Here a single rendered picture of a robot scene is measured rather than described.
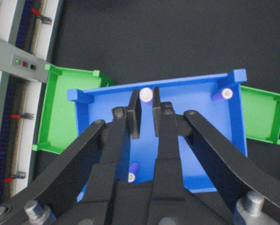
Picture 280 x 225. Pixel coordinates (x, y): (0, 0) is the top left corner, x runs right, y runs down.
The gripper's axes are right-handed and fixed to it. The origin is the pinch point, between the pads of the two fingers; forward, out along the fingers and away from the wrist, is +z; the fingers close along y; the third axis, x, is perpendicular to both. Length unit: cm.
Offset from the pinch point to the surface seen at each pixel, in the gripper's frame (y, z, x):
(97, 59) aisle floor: -25, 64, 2
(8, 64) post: -48, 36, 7
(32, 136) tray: -55, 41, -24
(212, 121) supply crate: 11.7, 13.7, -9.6
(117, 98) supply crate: -7.0, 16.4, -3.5
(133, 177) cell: -4.2, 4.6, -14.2
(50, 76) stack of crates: -36, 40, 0
